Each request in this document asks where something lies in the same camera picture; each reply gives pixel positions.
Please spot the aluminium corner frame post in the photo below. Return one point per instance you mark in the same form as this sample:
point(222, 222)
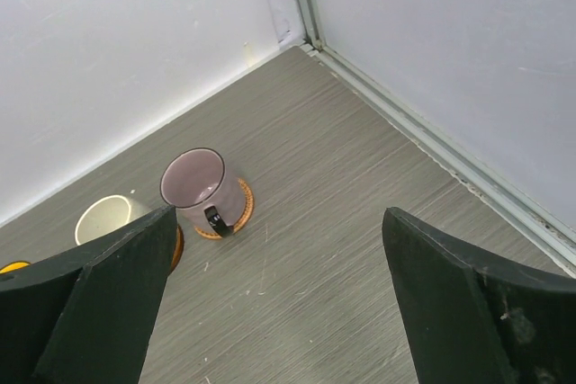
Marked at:
point(540, 227)

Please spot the white ceramic mug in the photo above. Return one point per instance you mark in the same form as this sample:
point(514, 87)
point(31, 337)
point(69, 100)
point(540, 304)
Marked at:
point(107, 215)

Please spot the yellow glass mug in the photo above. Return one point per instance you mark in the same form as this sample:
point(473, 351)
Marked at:
point(14, 266)

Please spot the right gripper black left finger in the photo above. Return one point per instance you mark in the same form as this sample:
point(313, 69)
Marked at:
point(86, 315)

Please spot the purple glass mug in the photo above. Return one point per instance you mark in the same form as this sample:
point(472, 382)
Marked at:
point(204, 189)

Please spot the woven rattan coaster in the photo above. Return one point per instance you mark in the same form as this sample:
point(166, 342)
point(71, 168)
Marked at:
point(243, 220)

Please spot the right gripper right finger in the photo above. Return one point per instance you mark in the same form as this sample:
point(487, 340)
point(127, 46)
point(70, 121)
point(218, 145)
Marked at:
point(472, 316)

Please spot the brown wooden coaster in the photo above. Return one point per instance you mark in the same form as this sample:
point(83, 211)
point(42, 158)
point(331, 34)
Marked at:
point(179, 248)

